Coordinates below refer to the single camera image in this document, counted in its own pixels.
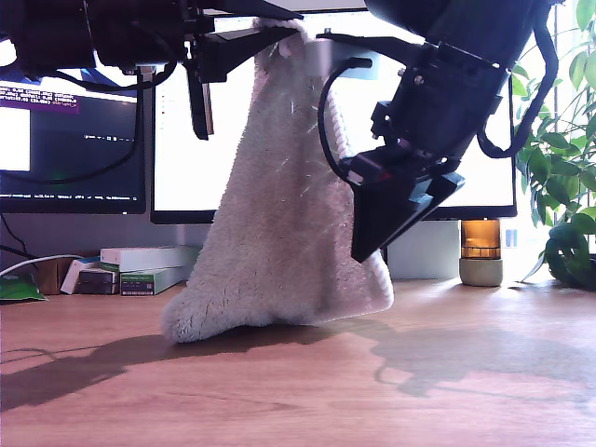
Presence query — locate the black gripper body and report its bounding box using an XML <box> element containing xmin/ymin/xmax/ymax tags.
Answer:
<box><xmin>92</xmin><ymin>0</ymin><xmax>220</xmax><ymax>141</ymax></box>
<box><xmin>338</xmin><ymin>42</ymin><xmax>508</xmax><ymax>187</ymax></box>

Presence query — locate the white fluffy tea towel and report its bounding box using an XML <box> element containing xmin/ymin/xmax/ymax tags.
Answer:
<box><xmin>160</xmin><ymin>17</ymin><xmax>395</xmax><ymax>345</ymax></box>

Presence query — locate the pale grey camera box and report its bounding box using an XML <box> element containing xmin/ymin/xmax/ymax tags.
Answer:
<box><xmin>306</xmin><ymin>27</ymin><xmax>425</xmax><ymax>78</ymax></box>

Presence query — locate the brown wooden block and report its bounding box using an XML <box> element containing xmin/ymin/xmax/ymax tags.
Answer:
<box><xmin>34</xmin><ymin>257</ymin><xmax>75</xmax><ymax>295</ymax></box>

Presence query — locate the amber glass jar grey base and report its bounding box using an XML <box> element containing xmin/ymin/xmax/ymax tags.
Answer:
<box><xmin>458</xmin><ymin>218</ymin><xmax>505</xmax><ymax>288</ymax></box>

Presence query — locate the green leafy houseplant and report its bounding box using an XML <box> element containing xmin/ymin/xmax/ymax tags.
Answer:
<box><xmin>510</xmin><ymin>0</ymin><xmax>596</xmax><ymax>290</ymax></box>

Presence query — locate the computer monitor with dark screen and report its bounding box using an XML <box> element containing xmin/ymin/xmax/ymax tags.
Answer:
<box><xmin>0</xmin><ymin>36</ymin><xmax>148</xmax><ymax>216</ymax></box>

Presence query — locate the green packet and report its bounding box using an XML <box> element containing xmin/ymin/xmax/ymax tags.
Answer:
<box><xmin>0</xmin><ymin>273</ymin><xmax>48</xmax><ymax>303</ymax></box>

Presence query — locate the white cable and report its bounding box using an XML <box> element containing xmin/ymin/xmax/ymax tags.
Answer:
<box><xmin>0</xmin><ymin>253</ymin><xmax>88</xmax><ymax>278</ymax></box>

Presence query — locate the small dark box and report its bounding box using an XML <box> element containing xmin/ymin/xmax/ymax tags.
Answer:
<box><xmin>77</xmin><ymin>269</ymin><xmax>120</xmax><ymax>296</ymax></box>

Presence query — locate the computer monitor with white page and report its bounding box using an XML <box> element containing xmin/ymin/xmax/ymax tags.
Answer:
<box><xmin>150</xmin><ymin>0</ymin><xmax>518</xmax><ymax>225</ymax></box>

